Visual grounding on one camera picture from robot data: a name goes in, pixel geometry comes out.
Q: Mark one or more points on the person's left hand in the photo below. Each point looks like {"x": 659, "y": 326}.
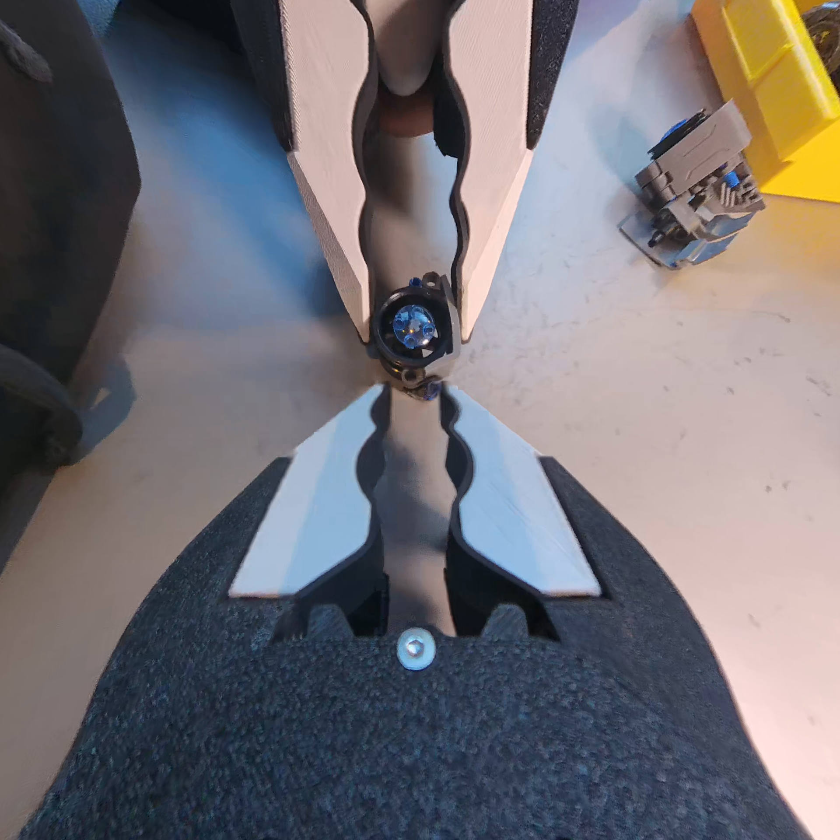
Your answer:
{"x": 407, "y": 118}

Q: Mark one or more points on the yellow plastic storage bin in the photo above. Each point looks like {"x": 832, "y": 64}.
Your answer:
{"x": 774, "y": 79}

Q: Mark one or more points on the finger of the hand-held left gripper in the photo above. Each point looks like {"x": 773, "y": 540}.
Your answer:
{"x": 499, "y": 98}
{"x": 321, "y": 98}

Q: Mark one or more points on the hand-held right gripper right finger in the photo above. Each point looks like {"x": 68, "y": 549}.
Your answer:
{"x": 525, "y": 525}

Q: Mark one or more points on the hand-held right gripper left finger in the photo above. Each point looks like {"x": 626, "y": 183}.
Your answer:
{"x": 308, "y": 525}

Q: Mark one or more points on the yellow toy tracked robot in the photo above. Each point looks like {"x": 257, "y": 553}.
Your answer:
{"x": 823, "y": 26}

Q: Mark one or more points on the black round toy lens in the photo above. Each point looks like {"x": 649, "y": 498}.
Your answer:
{"x": 410, "y": 328}

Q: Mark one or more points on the grey brick head assembly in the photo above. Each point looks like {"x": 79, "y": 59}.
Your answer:
{"x": 695, "y": 184}

